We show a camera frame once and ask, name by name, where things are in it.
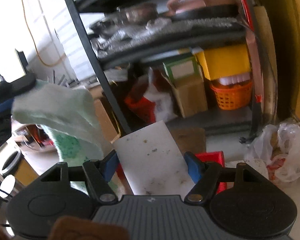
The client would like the orange plastic basket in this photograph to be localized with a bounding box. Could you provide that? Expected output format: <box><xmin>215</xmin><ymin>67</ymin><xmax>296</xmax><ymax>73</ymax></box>
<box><xmin>210</xmin><ymin>80</ymin><xmax>253</xmax><ymax>111</ymax></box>

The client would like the wooden cabinet right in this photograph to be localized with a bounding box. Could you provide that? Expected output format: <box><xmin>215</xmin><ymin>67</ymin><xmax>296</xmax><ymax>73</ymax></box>
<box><xmin>259</xmin><ymin>0</ymin><xmax>300</xmax><ymax>120</ymax></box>

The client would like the brown cardboard box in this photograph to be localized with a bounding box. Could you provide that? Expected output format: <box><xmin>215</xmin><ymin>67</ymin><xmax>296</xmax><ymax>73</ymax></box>
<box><xmin>164</xmin><ymin>75</ymin><xmax>208</xmax><ymax>118</ymax></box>

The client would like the white foam sheet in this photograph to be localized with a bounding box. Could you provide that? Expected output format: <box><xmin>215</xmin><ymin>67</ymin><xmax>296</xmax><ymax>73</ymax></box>
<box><xmin>113</xmin><ymin>121</ymin><xmax>194</xmax><ymax>199</ymax></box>

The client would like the white plastic bag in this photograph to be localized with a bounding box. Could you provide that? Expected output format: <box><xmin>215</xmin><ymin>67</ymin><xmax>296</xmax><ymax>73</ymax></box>
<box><xmin>245</xmin><ymin>118</ymin><xmax>300</xmax><ymax>186</ymax></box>

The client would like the red cardboard box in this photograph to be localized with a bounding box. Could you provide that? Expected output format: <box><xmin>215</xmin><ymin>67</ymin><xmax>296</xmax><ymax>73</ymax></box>
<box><xmin>115</xmin><ymin>151</ymin><xmax>227</xmax><ymax>195</ymax></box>

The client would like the black metal shelf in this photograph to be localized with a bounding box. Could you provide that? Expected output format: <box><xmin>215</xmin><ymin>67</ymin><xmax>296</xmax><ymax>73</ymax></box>
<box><xmin>58</xmin><ymin>0</ymin><xmax>266</xmax><ymax>140</ymax></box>

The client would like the yellow box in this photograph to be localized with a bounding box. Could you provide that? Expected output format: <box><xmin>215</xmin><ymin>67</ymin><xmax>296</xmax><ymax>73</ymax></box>
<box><xmin>194</xmin><ymin>44</ymin><xmax>251</xmax><ymax>81</ymax></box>

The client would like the green white box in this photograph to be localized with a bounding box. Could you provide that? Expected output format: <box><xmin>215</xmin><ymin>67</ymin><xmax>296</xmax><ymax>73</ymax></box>
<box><xmin>163</xmin><ymin>56</ymin><xmax>199</xmax><ymax>82</ymax></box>

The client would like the yellow cable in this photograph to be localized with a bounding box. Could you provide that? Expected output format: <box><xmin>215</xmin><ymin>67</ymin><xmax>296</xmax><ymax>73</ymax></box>
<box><xmin>18</xmin><ymin>0</ymin><xmax>68</xmax><ymax>68</ymax></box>

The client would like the white green towel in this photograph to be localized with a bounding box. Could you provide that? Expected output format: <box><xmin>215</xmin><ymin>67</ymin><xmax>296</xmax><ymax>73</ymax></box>
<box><xmin>11</xmin><ymin>80</ymin><xmax>121</xmax><ymax>196</ymax></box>

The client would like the red white bag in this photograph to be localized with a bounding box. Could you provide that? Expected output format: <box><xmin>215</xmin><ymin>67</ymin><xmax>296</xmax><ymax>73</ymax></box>
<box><xmin>124</xmin><ymin>68</ymin><xmax>177</xmax><ymax>124</ymax></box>

